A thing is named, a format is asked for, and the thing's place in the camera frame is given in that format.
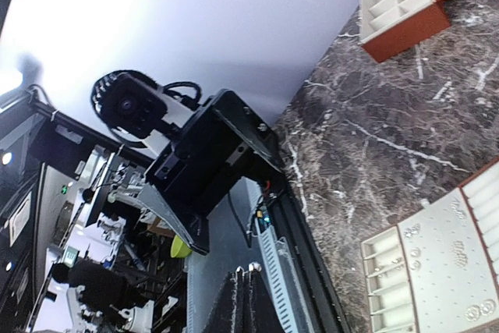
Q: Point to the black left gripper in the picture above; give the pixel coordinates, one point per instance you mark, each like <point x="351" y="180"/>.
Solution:
<point x="223" y="141"/>

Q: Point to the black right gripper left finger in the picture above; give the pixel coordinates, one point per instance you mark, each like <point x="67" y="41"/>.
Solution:
<point x="226" y="316"/>

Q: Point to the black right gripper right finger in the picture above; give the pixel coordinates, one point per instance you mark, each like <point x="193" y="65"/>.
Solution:
<point x="261" y="313"/>

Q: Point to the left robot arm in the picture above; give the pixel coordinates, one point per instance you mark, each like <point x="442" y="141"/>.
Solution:
<point x="193" y="231"/>

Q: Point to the flat white jewelry tray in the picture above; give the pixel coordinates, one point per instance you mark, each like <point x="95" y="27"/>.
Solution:
<point x="437" y="270"/>

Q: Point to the red wooden jewelry box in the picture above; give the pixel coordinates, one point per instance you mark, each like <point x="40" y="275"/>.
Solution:
<point x="389" y="27"/>

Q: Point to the white slotted cable duct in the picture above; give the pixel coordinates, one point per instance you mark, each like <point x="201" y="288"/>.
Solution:
<point x="280" y="266"/>

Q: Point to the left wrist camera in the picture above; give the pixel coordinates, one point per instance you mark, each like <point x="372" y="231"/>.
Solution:
<point x="132" y="105"/>

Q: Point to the black front table rail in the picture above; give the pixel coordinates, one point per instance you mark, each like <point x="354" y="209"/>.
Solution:
<point x="321" y="300"/>

